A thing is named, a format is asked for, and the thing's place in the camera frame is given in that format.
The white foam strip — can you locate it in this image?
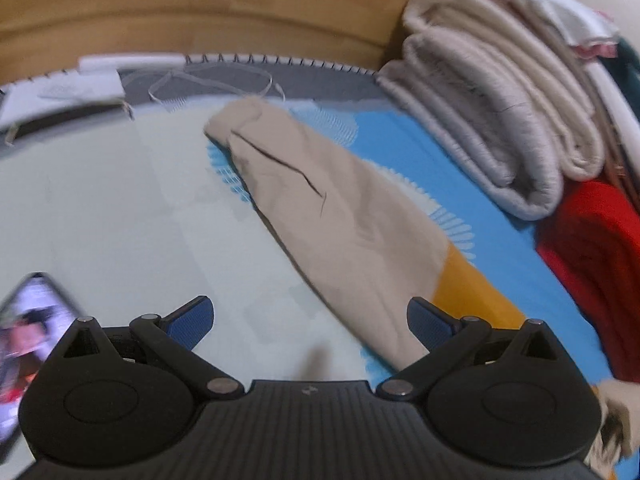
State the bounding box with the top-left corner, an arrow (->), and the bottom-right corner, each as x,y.
77,52 -> 187,75

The clear thin strap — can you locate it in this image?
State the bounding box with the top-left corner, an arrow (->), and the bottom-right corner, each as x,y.
147,66 -> 287,112

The folded white patterned bedding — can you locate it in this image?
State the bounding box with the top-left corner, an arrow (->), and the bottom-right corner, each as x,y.
465,0 -> 621,61

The beige furry item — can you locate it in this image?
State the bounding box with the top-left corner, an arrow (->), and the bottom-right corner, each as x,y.
594,379 -> 635,467

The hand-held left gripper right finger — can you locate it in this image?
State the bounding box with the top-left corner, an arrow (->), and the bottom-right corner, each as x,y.
376,297 -> 573,402

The smartphone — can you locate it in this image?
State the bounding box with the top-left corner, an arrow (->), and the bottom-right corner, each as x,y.
0,272 -> 85,453

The wooden headboard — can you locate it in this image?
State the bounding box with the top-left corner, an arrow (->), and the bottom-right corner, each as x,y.
0,0 -> 493,86

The folded cream blanket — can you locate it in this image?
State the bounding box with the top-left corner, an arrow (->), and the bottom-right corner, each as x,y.
377,0 -> 621,221

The blue printed bed sheet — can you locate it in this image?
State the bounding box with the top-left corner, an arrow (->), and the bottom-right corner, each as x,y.
0,54 -> 621,480

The beige garment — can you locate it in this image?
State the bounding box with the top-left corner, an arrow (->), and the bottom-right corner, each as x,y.
204,97 -> 451,373

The folded red blanket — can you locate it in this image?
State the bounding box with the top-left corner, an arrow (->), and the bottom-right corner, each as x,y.
537,180 -> 640,386

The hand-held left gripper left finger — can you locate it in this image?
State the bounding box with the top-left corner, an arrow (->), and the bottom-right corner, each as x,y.
47,296 -> 245,401

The white paper sheet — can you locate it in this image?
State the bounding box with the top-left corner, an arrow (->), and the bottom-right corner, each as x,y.
0,69 -> 127,118

